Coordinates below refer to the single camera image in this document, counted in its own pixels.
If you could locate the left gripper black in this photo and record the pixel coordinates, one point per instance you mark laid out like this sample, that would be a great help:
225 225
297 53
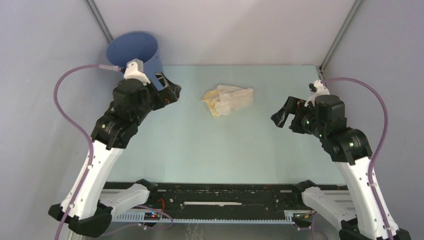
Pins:
169 95

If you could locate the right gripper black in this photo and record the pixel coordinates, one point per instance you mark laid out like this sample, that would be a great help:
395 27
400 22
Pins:
293 105

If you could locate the blue plastic trash bin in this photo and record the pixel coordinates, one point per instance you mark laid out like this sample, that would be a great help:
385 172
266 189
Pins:
137 45

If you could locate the translucent yellowish trash bag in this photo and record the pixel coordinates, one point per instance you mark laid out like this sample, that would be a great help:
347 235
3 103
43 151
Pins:
225 99

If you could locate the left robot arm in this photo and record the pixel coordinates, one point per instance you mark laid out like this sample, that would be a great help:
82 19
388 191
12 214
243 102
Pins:
83 210

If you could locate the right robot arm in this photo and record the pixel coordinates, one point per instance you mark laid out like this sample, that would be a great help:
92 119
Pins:
349 149

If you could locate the left corner metal profile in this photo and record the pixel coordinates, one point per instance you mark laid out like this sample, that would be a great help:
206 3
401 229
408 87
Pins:
99 20

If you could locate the corner metal profile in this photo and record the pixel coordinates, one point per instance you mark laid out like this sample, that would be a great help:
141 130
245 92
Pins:
99 20
341 33

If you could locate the right corner metal profile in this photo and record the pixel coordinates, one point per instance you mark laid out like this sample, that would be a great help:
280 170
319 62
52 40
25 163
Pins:
341 33

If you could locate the small electronics board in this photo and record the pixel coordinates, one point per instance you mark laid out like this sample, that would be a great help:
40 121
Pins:
152 216

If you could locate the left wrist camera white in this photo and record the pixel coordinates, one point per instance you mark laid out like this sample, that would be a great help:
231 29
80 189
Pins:
135 70

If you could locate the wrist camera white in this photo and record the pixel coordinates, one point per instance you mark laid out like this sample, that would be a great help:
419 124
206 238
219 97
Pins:
318 89
135 70

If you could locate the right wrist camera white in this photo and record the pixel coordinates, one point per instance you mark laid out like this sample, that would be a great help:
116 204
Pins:
318 89

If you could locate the white cable duct strip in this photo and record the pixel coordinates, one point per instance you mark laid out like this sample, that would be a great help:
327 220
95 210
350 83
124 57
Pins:
140 217

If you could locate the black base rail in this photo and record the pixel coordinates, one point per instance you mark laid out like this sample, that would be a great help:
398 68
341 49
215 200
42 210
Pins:
228 201

